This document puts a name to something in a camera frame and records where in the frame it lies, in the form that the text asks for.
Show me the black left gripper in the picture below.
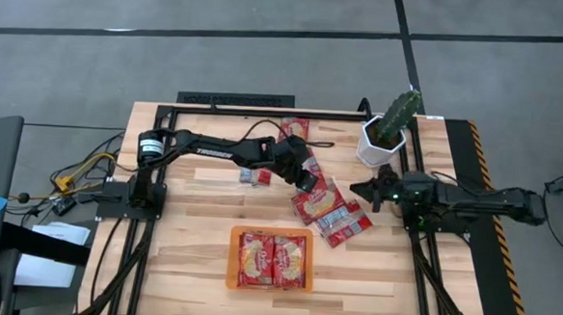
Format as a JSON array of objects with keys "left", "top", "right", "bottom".
[{"left": 259, "top": 133, "right": 323, "bottom": 196}]

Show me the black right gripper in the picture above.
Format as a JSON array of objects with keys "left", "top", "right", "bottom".
[{"left": 347, "top": 161, "right": 411, "bottom": 216}]

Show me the white faceted plant pot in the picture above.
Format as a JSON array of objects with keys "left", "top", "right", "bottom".
[{"left": 356, "top": 114, "right": 409, "bottom": 171}]

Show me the green cactus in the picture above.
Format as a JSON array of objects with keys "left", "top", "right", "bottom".
[{"left": 375, "top": 87, "right": 424, "bottom": 146}]

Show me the orange translucent plastic basket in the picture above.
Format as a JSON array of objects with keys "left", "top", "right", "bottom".
[{"left": 225, "top": 223, "right": 317, "bottom": 295}]

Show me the white paper sheet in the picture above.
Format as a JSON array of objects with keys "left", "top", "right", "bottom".
[{"left": 13, "top": 219, "right": 93, "bottom": 290}]

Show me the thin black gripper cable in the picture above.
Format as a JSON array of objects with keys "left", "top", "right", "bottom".
[{"left": 235, "top": 117, "right": 337, "bottom": 149}]

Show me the black cable loop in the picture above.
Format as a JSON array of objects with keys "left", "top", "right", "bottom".
[{"left": 356, "top": 97, "right": 374, "bottom": 117}]

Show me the yellow cable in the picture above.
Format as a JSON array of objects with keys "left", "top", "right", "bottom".
[{"left": 52, "top": 149, "right": 119, "bottom": 193}]

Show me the black strap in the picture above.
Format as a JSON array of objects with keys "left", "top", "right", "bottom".
[{"left": 0, "top": 221, "right": 94, "bottom": 268}]

